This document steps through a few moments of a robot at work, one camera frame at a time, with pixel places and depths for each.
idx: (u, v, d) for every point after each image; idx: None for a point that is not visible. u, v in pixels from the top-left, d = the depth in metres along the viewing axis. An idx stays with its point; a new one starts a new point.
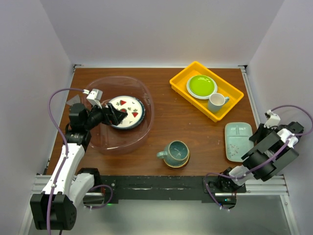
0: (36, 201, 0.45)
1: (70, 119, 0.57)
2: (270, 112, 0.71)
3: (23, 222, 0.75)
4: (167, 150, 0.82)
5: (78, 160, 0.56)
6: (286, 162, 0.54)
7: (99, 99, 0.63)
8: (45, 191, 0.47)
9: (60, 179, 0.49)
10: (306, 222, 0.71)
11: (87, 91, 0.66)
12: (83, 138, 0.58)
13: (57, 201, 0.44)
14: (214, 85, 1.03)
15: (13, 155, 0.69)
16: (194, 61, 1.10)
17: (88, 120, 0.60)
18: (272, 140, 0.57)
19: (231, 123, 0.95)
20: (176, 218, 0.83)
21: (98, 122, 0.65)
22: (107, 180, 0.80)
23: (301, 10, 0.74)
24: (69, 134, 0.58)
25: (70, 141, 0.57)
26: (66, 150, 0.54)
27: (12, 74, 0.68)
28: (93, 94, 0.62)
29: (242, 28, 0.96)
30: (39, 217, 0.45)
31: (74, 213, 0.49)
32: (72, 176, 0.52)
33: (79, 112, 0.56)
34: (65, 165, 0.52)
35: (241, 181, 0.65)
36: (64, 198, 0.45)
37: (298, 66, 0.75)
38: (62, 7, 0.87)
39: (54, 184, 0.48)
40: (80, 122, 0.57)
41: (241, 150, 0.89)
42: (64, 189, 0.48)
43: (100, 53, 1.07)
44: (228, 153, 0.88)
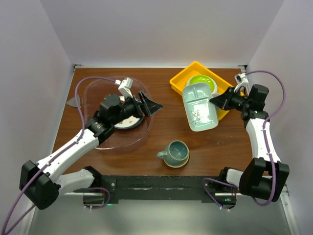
0: (26, 168, 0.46)
1: (100, 109, 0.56)
2: (243, 75, 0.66)
3: (24, 222, 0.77)
4: (167, 150, 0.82)
5: (86, 149, 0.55)
6: (282, 182, 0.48)
7: (128, 87, 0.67)
8: (39, 164, 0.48)
9: (56, 161, 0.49)
10: (306, 223, 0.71)
11: (124, 87, 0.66)
12: (102, 131, 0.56)
13: (40, 181, 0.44)
14: (214, 85, 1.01)
15: (13, 155, 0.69)
16: (194, 61, 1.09)
17: (119, 113, 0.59)
18: (258, 172, 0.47)
19: (188, 85, 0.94)
20: (176, 219, 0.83)
21: (128, 114, 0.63)
22: (107, 180, 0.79)
23: (301, 10, 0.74)
24: (94, 121, 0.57)
25: (91, 128, 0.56)
26: (79, 136, 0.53)
27: (12, 75, 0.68)
28: (123, 83, 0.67)
29: (242, 28, 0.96)
30: (23, 182, 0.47)
31: (53, 197, 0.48)
32: (69, 163, 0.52)
33: (110, 106, 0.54)
34: (70, 150, 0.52)
35: (230, 178, 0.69)
36: (48, 180, 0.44)
37: (299, 65, 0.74)
38: (62, 8, 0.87)
39: (48, 163, 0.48)
40: (108, 116, 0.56)
41: (202, 115, 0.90)
42: (55, 172, 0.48)
43: (100, 53, 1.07)
44: (191, 123, 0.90)
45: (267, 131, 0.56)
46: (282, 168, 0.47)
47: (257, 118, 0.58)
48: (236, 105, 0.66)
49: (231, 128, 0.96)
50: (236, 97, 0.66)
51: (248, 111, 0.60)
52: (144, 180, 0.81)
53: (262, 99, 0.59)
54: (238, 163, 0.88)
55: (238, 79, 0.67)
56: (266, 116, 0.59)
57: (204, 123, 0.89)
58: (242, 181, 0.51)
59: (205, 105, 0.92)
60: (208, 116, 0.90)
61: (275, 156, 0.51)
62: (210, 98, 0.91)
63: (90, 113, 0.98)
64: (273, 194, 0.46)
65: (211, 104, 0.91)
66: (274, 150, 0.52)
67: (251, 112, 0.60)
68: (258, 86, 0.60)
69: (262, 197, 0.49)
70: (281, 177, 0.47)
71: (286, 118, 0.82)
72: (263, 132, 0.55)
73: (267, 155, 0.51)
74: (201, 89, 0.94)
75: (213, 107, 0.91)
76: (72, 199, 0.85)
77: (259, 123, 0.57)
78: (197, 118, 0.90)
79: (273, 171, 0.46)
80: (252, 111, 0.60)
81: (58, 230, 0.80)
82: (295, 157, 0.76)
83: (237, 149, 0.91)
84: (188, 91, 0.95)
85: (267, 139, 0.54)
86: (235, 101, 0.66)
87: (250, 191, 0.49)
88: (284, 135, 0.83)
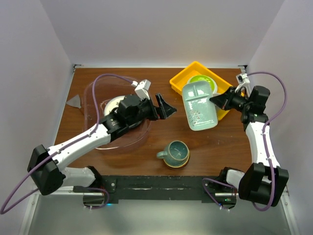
0: (37, 151, 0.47)
1: (119, 106, 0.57)
2: (244, 75, 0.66)
3: (23, 223, 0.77)
4: (167, 151, 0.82)
5: (97, 144, 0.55)
6: (280, 187, 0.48)
7: (146, 89, 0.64)
8: (50, 150, 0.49)
9: (66, 151, 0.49)
10: (306, 223, 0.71)
11: (142, 89, 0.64)
12: (116, 129, 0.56)
13: (48, 168, 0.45)
14: (214, 85, 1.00)
15: (13, 155, 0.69)
16: (194, 61, 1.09)
17: (136, 115, 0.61)
18: (257, 177, 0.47)
19: (188, 83, 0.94)
20: (176, 219, 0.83)
21: (143, 117, 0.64)
22: (107, 180, 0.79)
23: (301, 10, 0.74)
24: (109, 117, 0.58)
25: (105, 124, 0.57)
26: (93, 130, 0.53)
27: (12, 75, 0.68)
28: (142, 84, 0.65)
29: (242, 28, 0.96)
30: (32, 164, 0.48)
31: (56, 185, 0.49)
32: (78, 154, 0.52)
33: (129, 106, 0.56)
34: (82, 141, 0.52)
35: (230, 178, 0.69)
36: (54, 169, 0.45)
37: (299, 66, 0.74)
38: (62, 8, 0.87)
39: (58, 151, 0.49)
40: (124, 115, 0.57)
41: (202, 114, 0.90)
42: (63, 160, 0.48)
43: (100, 53, 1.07)
44: (190, 122, 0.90)
45: (267, 135, 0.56)
46: (281, 173, 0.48)
47: (257, 121, 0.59)
48: (236, 106, 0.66)
49: (231, 128, 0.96)
50: (237, 98, 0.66)
51: (248, 113, 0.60)
52: (144, 180, 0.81)
53: (262, 102, 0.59)
54: (238, 163, 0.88)
55: (240, 79, 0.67)
56: (266, 119, 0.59)
57: (204, 123, 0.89)
58: (242, 185, 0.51)
59: (205, 104, 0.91)
60: (208, 116, 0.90)
61: (274, 162, 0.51)
62: (209, 98, 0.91)
63: (90, 113, 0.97)
64: (272, 199, 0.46)
65: (211, 104, 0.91)
66: (274, 155, 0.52)
67: (251, 115, 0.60)
68: (259, 89, 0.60)
69: (261, 201, 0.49)
70: (279, 182, 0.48)
71: (286, 118, 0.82)
72: (263, 136, 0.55)
73: (266, 160, 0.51)
74: (201, 89, 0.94)
75: (213, 107, 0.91)
76: (72, 199, 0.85)
77: (259, 127, 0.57)
78: (196, 118, 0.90)
79: (272, 176, 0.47)
80: (252, 114, 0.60)
81: (58, 229, 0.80)
82: (295, 158, 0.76)
83: (237, 149, 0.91)
84: (188, 89, 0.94)
85: (267, 143, 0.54)
86: (235, 102, 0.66)
87: (249, 196, 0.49)
88: (284, 135, 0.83)
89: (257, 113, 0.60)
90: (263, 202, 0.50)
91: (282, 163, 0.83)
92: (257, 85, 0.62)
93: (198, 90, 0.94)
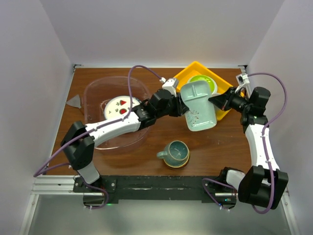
0: (76, 126, 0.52)
1: (151, 98, 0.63)
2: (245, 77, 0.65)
3: (23, 222, 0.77)
4: (167, 150, 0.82)
5: (126, 129, 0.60)
6: (280, 190, 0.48)
7: (174, 87, 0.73)
8: (87, 127, 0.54)
9: (102, 129, 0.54)
10: (306, 222, 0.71)
11: (171, 86, 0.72)
12: (146, 119, 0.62)
13: (84, 143, 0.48)
14: (214, 85, 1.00)
15: (14, 156, 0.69)
16: (194, 61, 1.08)
17: (165, 108, 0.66)
18: (257, 180, 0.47)
19: (186, 84, 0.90)
20: (176, 219, 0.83)
21: (168, 111, 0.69)
22: (107, 180, 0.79)
23: (301, 10, 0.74)
24: (140, 108, 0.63)
25: (136, 113, 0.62)
26: (126, 116, 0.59)
27: (12, 74, 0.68)
28: (171, 82, 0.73)
29: (242, 28, 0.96)
30: (67, 138, 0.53)
31: (86, 162, 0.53)
32: (110, 136, 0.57)
33: (161, 98, 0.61)
34: (116, 123, 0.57)
35: (229, 178, 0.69)
36: (91, 145, 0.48)
37: (298, 65, 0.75)
38: (62, 7, 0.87)
39: (96, 129, 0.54)
40: (155, 107, 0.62)
41: (201, 114, 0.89)
42: (98, 137, 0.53)
43: (100, 53, 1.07)
44: (190, 122, 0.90)
45: (267, 136, 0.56)
46: (281, 176, 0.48)
47: (257, 123, 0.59)
48: (236, 107, 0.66)
49: (231, 128, 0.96)
50: (237, 99, 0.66)
51: (248, 115, 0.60)
52: (144, 180, 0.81)
53: (262, 104, 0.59)
54: (238, 163, 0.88)
55: (240, 80, 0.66)
56: (265, 121, 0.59)
57: (203, 123, 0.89)
58: (241, 187, 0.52)
59: (204, 105, 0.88)
60: (207, 116, 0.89)
61: (273, 165, 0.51)
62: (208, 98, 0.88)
63: (90, 113, 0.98)
64: (272, 201, 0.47)
65: (210, 104, 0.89)
66: (273, 157, 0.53)
67: (250, 117, 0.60)
68: (259, 91, 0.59)
69: (261, 205, 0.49)
70: (279, 185, 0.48)
71: (286, 118, 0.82)
72: (262, 139, 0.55)
73: (266, 163, 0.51)
74: (200, 88, 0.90)
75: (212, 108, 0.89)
76: (72, 199, 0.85)
77: (258, 129, 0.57)
78: (195, 118, 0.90)
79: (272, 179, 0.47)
80: (251, 116, 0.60)
81: (58, 229, 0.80)
82: (294, 158, 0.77)
83: (237, 149, 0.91)
84: (186, 89, 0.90)
85: (267, 146, 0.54)
86: (236, 103, 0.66)
87: (248, 198, 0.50)
88: (284, 135, 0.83)
89: (257, 114, 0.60)
90: (262, 205, 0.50)
91: (282, 163, 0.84)
92: (258, 86, 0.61)
93: (197, 91, 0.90)
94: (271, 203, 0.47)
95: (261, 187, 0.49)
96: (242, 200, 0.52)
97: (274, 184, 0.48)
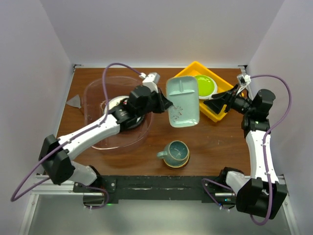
0: (47, 140, 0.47)
1: (129, 97, 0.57)
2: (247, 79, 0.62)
3: (23, 222, 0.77)
4: (167, 150, 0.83)
5: (106, 134, 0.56)
6: (279, 202, 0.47)
7: (156, 82, 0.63)
8: (60, 139, 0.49)
9: (77, 140, 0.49)
10: (306, 223, 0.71)
11: (152, 82, 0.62)
12: (125, 120, 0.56)
13: (59, 157, 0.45)
14: (214, 85, 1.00)
15: (13, 156, 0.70)
16: (194, 61, 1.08)
17: (145, 106, 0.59)
18: (255, 192, 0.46)
19: (173, 78, 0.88)
20: (176, 219, 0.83)
21: (150, 109, 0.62)
22: (107, 180, 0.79)
23: (301, 10, 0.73)
24: (119, 107, 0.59)
25: (115, 114, 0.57)
26: (103, 120, 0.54)
27: (12, 74, 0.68)
28: (151, 77, 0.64)
29: (242, 28, 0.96)
30: (43, 153, 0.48)
31: (67, 174, 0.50)
32: (87, 145, 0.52)
33: (140, 96, 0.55)
34: (92, 131, 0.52)
35: (229, 178, 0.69)
36: (65, 158, 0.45)
37: (299, 65, 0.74)
38: (62, 7, 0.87)
39: (69, 141, 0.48)
40: (134, 105, 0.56)
41: (184, 111, 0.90)
42: (73, 150, 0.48)
43: (100, 53, 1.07)
44: (171, 118, 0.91)
45: (267, 147, 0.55)
46: (280, 188, 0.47)
47: (257, 129, 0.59)
48: (238, 109, 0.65)
49: (232, 128, 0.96)
50: (239, 100, 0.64)
51: (250, 121, 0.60)
52: (144, 180, 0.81)
53: (266, 109, 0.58)
54: (238, 163, 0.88)
55: (241, 82, 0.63)
56: (267, 127, 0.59)
57: (185, 120, 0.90)
58: (239, 197, 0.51)
59: (190, 102, 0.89)
60: (190, 113, 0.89)
61: (273, 176, 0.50)
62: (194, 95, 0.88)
63: (90, 113, 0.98)
64: (269, 213, 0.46)
65: (195, 102, 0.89)
66: (273, 169, 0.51)
67: (252, 122, 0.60)
68: (263, 96, 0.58)
69: (258, 215, 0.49)
70: (279, 197, 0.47)
71: (286, 118, 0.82)
72: (263, 147, 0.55)
73: (265, 175, 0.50)
74: (187, 84, 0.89)
75: (197, 105, 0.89)
76: (72, 199, 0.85)
77: (259, 136, 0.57)
78: (178, 114, 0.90)
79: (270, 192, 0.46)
80: (253, 121, 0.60)
81: (58, 229, 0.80)
82: (295, 158, 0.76)
83: (237, 149, 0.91)
84: (173, 84, 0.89)
85: (267, 155, 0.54)
86: (238, 104, 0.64)
87: (246, 208, 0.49)
88: (284, 135, 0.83)
89: (258, 120, 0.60)
90: (261, 216, 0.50)
91: (282, 163, 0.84)
92: (261, 89, 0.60)
93: (184, 86, 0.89)
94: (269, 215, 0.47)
95: (260, 198, 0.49)
96: (240, 210, 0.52)
97: (273, 195, 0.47)
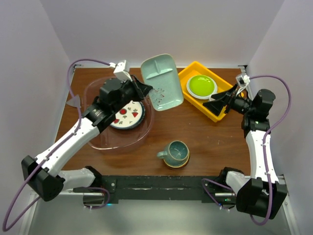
0: (25, 163, 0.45)
1: (100, 93, 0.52)
2: (247, 79, 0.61)
3: (24, 222, 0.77)
4: (167, 150, 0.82)
5: (86, 139, 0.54)
6: (279, 202, 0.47)
7: (127, 70, 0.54)
8: (37, 159, 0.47)
9: (55, 155, 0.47)
10: (306, 222, 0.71)
11: (122, 71, 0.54)
12: (102, 119, 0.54)
13: (40, 177, 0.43)
14: (214, 85, 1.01)
15: (13, 156, 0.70)
16: (194, 61, 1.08)
17: (121, 100, 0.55)
18: (254, 192, 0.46)
19: (146, 59, 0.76)
20: (176, 219, 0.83)
21: (128, 100, 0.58)
22: (107, 180, 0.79)
23: (301, 10, 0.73)
24: (93, 107, 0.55)
25: (90, 116, 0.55)
26: (78, 127, 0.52)
27: (12, 74, 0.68)
28: (121, 65, 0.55)
29: (242, 28, 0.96)
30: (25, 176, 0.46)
31: (58, 188, 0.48)
32: (68, 156, 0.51)
33: (110, 91, 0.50)
34: (68, 141, 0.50)
35: (229, 178, 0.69)
36: (47, 176, 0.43)
37: (299, 65, 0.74)
38: (62, 7, 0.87)
39: (46, 158, 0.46)
40: (108, 102, 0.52)
41: (167, 92, 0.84)
42: (53, 167, 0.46)
43: (100, 53, 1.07)
44: (155, 103, 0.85)
45: (267, 147, 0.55)
46: (280, 188, 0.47)
47: (258, 129, 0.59)
48: (238, 109, 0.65)
49: (231, 128, 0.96)
50: (239, 100, 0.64)
51: (250, 121, 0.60)
52: (144, 180, 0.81)
53: (266, 109, 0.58)
54: (238, 163, 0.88)
55: (241, 82, 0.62)
56: (267, 127, 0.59)
57: (168, 102, 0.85)
58: (238, 197, 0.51)
59: (170, 81, 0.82)
60: (172, 94, 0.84)
61: (273, 176, 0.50)
62: (173, 73, 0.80)
63: None
64: (269, 213, 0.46)
65: (175, 79, 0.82)
66: (273, 169, 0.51)
67: (252, 122, 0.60)
68: (263, 96, 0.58)
69: (258, 214, 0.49)
70: (279, 197, 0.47)
71: (286, 118, 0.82)
72: (263, 147, 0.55)
73: (265, 175, 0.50)
74: (163, 62, 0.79)
75: (178, 83, 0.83)
76: (72, 199, 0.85)
77: (259, 136, 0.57)
78: (161, 97, 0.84)
79: (270, 192, 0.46)
80: (253, 121, 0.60)
81: (58, 229, 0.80)
82: (295, 158, 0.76)
83: (237, 149, 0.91)
84: (147, 65, 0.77)
85: (267, 155, 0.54)
86: (238, 104, 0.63)
87: (245, 208, 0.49)
88: (285, 135, 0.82)
89: (258, 120, 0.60)
90: (261, 215, 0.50)
91: (283, 163, 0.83)
92: (261, 89, 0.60)
93: (160, 66, 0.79)
94: (269, 214, 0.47)
95: (259, 198, 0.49)
96: (240, 210, 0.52)
97: (273, 195, 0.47)
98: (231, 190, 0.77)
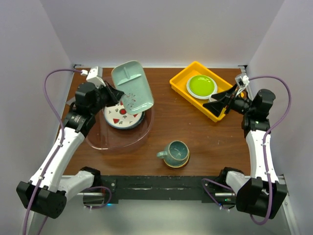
0: (21, 190, 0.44)
1: (76, 98, 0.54)
2: (246, 80, 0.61)
3: (24, 222, 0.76)
4: (167, 150, 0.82)
5: (74, 148, 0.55)
6: (278, 202, 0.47)
7: (100, 76, 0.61)
8: (33, 181, 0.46)
9: (49, 171, 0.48)
10: (306, 223, 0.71)
11: (96, 77, 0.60)
12: (84, 123, 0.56)
13: (41, 196, 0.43)
14: (214, 85, 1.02)
15: (13, 156, 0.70)
16: (194, 61, 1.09)
17: (97, 103, 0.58)
18: (254, 192, 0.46)
19: (117, 66, 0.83)
20: (176, 219, 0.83)
21: (102, 104, 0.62)
22: (107, 180, 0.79)
23: (301, 10, 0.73)
24: (70, 115, 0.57)
25: (70, 123, 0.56)
26: (62, 138, 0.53)
27: (12, 74, 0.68)
28: (94, 72, 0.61)
29: (242, 28, 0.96)
30: (26, 202, 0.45)
31: (62, 202, 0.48)
32: (62, 169, 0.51)
33: (86, 93, 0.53)
34: (57, 154, 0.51)
35: (229, 178, 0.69)
36: (49, 194, 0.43)
37: (299, 65, 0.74)
38: (62, 7, 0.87)
39: (42, 177, 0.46)
40: (85, 104, 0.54)
41: (138, 97, 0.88)
42: (52, 182, 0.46)
43: (100, 53, 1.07)
44: (127, 107, 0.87)
45: (267, 147, 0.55)
46: (279, 188, 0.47)
47: (258, 129, 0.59)
48: (238, 110, 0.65)
49: (231, 128, 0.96)
50: (239, 100, 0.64)
51: (249, 121, 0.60)
52: (144, 180, 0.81)
53: (265, 109, 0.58)
54: (238, 163, 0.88)
55: (240, 83, 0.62)
56: (268, 127, 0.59)
57: (140, 105, 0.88)
58: (238, 197, 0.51)
59: (140, 86, 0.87)
60: (144, 98, 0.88)
61: (273, 176, 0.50)
62: (143, 78, 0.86)
63: None
64: (269, 213, 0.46)
65: (145, 83, 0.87)
66: (273, 169, 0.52)
67: (252, 122, 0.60)
68: (263, 96, 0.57)
69: (258, 214, 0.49)
70: (279, 197, 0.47)
71: (286, 118, 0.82)
72: (263, 147, 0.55)
73: (265, 175, 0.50)
74: (132, 69, 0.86)
75: (147, 87, 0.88)
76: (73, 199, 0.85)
77: (259, 136, 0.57)
78: (132, 102, 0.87)
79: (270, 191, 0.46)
80: (253, 121, 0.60)
81: (58, 229, 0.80)
82: (295, 158, 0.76)
83: (237, 149, 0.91)
84: (118, 72, 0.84)
85: (267, 155, 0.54)
86: (238, 104, 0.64)
87: (245, 207, 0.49)
88: (285, 135, 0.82)
89: (258, 120, 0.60)
90: (260, 215, 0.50)
91: (283, 162, 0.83)
92: (261, 89, 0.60)
93: (129, 73, 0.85)
94: (268, 215, 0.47)
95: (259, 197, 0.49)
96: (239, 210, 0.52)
97: (273, 195, 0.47)
98: (231, 190, 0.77)
